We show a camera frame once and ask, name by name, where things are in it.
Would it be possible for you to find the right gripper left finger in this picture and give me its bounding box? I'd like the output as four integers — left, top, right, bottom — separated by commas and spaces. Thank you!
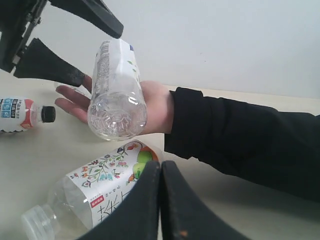
80, 161, 161, 240

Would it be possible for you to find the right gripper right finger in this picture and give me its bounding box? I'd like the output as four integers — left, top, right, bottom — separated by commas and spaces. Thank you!
159, 160, 248, 240

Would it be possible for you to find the white label clear bottle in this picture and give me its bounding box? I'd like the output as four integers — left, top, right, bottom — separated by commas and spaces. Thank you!
87, 38, 147, 141

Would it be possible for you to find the black sleeved forearm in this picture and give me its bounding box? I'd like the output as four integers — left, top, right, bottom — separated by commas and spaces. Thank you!
164, 87, 320, 202

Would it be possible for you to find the floral label clear bottle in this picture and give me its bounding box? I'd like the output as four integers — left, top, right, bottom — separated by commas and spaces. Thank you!
21, 140, 162, 240

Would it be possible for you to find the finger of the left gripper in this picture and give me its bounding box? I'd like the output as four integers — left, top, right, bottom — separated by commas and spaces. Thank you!
50, 0, 124, 39

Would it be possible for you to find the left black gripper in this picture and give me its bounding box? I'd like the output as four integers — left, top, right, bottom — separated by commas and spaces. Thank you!
0, 0, 85, 87

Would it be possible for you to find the pink label black-cap bottle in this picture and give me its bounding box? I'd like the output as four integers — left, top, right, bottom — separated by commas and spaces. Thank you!
0, 96, 56, 133

